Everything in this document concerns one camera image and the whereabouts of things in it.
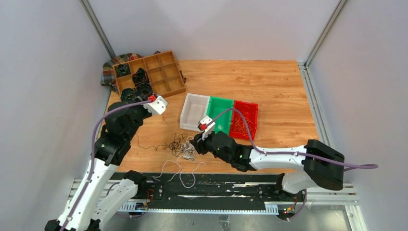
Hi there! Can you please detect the plaid cloth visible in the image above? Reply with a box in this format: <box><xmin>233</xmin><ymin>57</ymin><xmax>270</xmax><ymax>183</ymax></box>
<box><xmin>101</xmin><ymin>51</ymin><xmax>187</xmax><ymax>93</ymax></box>

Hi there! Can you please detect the black coiled strap one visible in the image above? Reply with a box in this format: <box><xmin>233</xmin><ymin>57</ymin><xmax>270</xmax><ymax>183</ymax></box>
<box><xmin>115</xmin><ymin>64</ymin><xmax>131</xmax><ymax>78</ymax></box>

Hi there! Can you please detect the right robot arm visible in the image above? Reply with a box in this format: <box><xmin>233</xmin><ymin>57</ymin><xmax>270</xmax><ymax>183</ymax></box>
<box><xmin>190</xmin><ymin>132</ymin><xmax>344</xmax><ymax>201</ymax></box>

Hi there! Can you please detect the cable bundle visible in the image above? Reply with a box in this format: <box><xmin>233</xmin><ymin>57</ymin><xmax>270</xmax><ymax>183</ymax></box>
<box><xmin>137</xmin><ymin>132</ymin><xmax>198</xmax><ymax>163</ymax></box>

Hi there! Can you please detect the wooden compartment tray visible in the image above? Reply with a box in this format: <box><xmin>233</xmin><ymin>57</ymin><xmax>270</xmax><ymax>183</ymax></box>
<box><xmin>112</xmin><ymin>50</ymin><xmax>187</xmax><ymax>106</ymax></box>

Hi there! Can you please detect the black coiled strap two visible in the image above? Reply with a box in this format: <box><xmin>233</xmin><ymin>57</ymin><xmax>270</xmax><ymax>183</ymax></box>
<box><xmin>132</xmin><ymin>67</ymin><xmax>149</xmax><ymax>86</ymax></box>

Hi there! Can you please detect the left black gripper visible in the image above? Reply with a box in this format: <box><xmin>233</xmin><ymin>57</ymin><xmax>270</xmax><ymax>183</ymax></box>
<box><xmin>125</xmin><ymin>93</ymin><xmax>154</xmax><ymax>140</ymax></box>

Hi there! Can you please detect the black coiled strap four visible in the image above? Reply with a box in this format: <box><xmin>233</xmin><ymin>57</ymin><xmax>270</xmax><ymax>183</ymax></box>
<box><xmin>136</xmin><ymin>82</ymin><xmax>153</xmax><ymax>101</ymax></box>

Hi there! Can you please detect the black coiled strap three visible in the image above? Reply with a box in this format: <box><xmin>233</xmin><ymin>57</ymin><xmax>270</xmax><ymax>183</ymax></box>
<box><xmin>120</xmin><ymin>88</ymin><xmax>138</xmax><ymax>104</ymax></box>

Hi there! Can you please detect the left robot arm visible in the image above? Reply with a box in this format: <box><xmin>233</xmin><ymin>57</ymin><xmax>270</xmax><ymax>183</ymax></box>
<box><xmin>44</xmin><ymin>101</ymin><xmax>152</xmax><ymax>231</ymax></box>

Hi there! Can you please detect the white plastic bin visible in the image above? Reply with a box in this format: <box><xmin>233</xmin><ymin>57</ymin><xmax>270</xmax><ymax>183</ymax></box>
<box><xmin>179</xmin><ymin>93</ymin><xmax>211</xmax><ymax>132</ymax></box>

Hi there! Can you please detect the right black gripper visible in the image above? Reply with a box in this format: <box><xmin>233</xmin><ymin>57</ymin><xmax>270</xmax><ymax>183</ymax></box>
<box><xmin>190</xmin><ymin>128</ymin><xmax>231</xmax><ymax>164</ymax></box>

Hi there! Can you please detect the red plastic bin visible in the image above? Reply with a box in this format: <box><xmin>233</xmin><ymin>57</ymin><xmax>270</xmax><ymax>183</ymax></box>
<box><xmin>229</xmin><ymin>100</ymin><xmax>259</xmax><ymax>141</ymax></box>

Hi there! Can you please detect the orange cable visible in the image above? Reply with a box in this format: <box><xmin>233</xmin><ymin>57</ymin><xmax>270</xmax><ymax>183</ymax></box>
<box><xmin>232</xmin><ymin>106</ymin><xmax>257</xmax><ymax>138</ymax></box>

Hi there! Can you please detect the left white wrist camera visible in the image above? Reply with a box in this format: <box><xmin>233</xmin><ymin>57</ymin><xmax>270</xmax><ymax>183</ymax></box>
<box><xmin>143</xmin><ymin>94</ymin><xmax>168</xmax><ymax>115</ymax></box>

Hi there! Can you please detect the green plastic bin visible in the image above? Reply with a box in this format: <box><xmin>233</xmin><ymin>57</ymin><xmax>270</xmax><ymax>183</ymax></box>
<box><xmin>206</xmin><ymin>97</ymin><xmax>235</xmax><ymax>137</ymax></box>

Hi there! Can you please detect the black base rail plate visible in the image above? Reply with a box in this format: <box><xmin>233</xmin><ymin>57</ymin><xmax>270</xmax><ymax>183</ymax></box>
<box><xmin>133</xmin><ymin>173</ymin><xmax>305</xmax><ymax>210</ymax></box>

